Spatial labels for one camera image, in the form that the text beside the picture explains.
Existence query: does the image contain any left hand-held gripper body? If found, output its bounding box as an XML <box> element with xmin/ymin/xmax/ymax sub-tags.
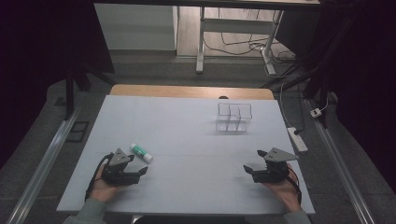
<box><xmin>101</xmin><ymin>147</ymin><xmax>141</xmax><ymax>188</ymax></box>

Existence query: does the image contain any person's left hand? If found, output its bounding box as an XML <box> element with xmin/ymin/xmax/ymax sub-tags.
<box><xmin>88</xmin><ymin>169</ymin><xmax>126</xmax><ymax>203</ymax></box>

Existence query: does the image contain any white frame desk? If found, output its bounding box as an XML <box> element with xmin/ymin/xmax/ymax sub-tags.
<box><xmin>195</xmin><ymin>5</ymin><xmax>285</xmax><ymax>77</ymax></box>

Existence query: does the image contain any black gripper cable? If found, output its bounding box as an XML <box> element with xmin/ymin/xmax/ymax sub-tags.
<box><xmin>84</xmin><ymin>152</ymin><xmax>116</xmax><ymax>202</ymax></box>
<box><xmin>288</xmin><ymin>166</ymin><xmax>304</xmax><ymax>206</ymax></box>

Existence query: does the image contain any black floor frame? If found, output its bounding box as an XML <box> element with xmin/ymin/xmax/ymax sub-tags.
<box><xmin>66</xmin><ymin>120</ymin><xmax>91</xmax><ymax>144</ymax></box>

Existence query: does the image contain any black floor cable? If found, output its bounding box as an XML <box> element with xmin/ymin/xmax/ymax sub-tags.
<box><xmin>204</xmin><ymin>7</ymin><xmax>272</xmax><ymax>58</ymax></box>

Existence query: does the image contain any black metal stand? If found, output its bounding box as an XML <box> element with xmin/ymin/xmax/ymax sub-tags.
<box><xmin>261</xmin><ymin>12</ymin><xmax>359</xmax><ymax>129</ymax></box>
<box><xmin>64</xmin><ymin>62</ymin><xmax>118</xmax><ymax>121</ymax></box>

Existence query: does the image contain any green and white glue stick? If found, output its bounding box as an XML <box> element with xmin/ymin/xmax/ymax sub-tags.
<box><xmin>129</xmin><ymin>143</ymin><xmax>154</xmax><ymax>164</ymax></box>

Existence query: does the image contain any white table mat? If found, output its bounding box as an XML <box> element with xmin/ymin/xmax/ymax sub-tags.
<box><xmin>56</xmin><ymin>94</ymin><xmax>316</xmax><ymax>216</ymax></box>

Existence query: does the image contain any white cabinet panel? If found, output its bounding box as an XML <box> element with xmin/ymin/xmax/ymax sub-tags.
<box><xmin>93</xmin><ymin>3</ymin><xmax>179</xmax><ymax>51</ymax></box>

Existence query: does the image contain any clear plastic organizer box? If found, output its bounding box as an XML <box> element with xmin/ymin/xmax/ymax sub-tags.
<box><xmin>216</xmin><ymin>102</ymin><xmax>253</xmax><ymax>133</ymax></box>

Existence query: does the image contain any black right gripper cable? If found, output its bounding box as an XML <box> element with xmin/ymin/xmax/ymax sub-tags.
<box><xmin>288</xmin><ymin>166</ymin><xmax>304</xmax><ymax>206</ymax></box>

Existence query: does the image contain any white power strip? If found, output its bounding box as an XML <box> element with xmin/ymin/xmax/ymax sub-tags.
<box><xmin>287</xmin><ymin>126</ymin><xmax>309</xmax><ymax>153</ymax></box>

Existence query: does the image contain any person's right hand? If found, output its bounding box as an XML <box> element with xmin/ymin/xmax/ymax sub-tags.
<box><xmin>262</xmin><ymin>162</ymin><xmax>303</xmax><ymax>215</ymax></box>

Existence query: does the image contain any aluminium floor rail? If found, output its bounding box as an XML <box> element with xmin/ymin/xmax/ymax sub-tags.
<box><xmin>304</xmin><ymin>99</ymin><xmax>376</xmax><ymax>224</ymax></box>
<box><xmin>6</xmin><ymin>106</ymin><xmax>81</xmax><ymax>224</ymax></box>

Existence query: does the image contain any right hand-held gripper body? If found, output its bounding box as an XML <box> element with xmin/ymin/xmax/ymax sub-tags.
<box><xmin>251</xmin><ymin>147</ymin><xmax>300</xmax><ymax>184</ymax></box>

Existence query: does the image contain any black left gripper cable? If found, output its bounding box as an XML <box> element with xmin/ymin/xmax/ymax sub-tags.
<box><xmin>84</xmin><ymin>152</ymin><xmax>116</xmax><ymax>202</ymax></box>

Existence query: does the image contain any black curtain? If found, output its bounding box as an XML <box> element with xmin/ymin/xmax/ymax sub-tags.
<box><xmin>0</xmin><ymin>0</ymin><xmax>115</xmax><ymax>169</ymax></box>
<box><xmin>276</xmin><ymin>0</ymin><xmax>396</xmax><ymax>194</ymax></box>

